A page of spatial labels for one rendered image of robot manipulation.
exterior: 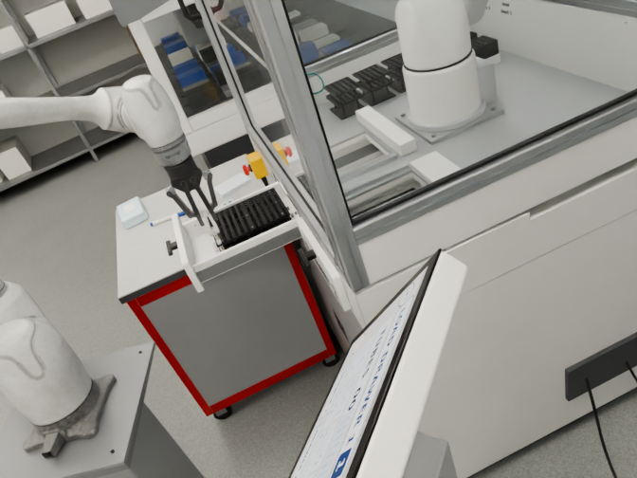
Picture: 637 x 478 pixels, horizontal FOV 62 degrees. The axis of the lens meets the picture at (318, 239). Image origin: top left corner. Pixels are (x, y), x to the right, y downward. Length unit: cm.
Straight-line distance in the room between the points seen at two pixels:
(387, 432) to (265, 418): 163
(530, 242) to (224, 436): 144
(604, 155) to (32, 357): 129
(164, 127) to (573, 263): 102
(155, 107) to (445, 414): 107
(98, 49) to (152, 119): 432
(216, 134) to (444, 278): 171
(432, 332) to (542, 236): 67
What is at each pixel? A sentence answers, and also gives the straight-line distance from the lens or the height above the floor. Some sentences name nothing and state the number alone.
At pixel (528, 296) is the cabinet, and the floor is 69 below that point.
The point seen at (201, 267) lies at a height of 88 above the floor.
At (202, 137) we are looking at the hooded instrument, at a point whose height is 87.
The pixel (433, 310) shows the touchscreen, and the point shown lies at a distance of 68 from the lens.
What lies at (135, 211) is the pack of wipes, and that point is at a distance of 211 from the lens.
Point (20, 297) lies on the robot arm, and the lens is 147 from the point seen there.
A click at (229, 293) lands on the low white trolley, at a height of 58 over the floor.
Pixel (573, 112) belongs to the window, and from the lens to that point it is 120.
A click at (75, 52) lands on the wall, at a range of 560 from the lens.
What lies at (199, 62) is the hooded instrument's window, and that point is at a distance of 224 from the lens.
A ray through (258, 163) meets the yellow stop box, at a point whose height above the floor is 90.
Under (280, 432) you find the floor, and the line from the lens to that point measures 214.
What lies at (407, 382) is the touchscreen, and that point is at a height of 119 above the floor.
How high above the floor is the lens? 168
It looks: 35 degrees down
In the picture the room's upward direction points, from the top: 20 degrees counter-clockwise
